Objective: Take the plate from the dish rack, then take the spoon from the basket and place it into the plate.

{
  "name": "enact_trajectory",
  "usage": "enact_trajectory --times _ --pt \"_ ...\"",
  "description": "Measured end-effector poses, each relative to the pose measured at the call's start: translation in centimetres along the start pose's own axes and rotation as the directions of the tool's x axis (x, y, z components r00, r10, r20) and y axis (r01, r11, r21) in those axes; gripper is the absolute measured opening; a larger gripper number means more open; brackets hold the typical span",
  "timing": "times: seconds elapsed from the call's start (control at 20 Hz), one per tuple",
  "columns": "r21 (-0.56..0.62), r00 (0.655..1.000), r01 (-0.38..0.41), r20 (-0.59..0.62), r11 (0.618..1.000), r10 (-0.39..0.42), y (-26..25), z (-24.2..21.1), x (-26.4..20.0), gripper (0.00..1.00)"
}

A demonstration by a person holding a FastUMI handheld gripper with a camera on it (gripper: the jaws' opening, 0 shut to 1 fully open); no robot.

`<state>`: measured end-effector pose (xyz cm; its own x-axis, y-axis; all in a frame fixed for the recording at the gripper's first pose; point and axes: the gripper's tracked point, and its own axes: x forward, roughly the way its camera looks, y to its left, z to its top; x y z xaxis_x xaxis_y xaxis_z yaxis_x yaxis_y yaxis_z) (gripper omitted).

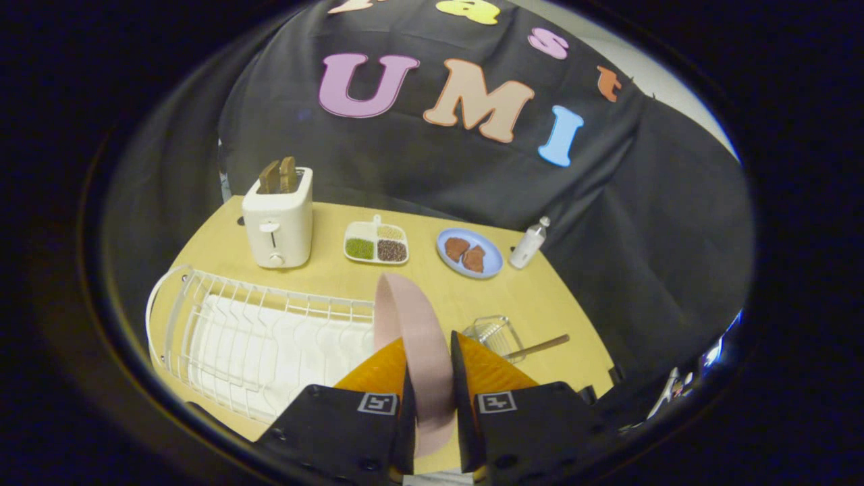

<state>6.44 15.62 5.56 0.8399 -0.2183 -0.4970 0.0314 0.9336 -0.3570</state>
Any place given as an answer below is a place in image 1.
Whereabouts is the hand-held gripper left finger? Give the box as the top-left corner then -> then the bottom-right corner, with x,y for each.
253,337 -> 416,484

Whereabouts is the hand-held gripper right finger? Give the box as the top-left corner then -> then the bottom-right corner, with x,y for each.
450,330 -> 610,484

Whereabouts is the pink plate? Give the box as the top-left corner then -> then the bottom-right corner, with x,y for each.
373,272 -> 457,458

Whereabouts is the metal wire basket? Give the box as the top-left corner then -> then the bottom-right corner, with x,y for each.
462,315 -> 526,365

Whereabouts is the wooden-handled spoon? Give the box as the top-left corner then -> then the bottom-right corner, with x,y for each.
503,334 -> 570,361

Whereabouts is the white wire dish rack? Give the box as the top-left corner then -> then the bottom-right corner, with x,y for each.
145,265 -> 379,425

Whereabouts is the blue plate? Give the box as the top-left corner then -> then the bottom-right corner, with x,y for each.
436,228 -> 504,279

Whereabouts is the white divided dish with beans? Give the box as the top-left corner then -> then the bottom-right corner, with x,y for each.
344,215 -> 410,265

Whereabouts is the clear bottle with white label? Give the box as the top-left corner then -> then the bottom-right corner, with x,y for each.
509,216 -> 551,270

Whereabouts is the white toaster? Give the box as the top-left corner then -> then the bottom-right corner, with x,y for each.
242,167 -> 314,269

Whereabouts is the black backdrop cloth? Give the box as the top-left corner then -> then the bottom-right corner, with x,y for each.
101,0 -> 753,406

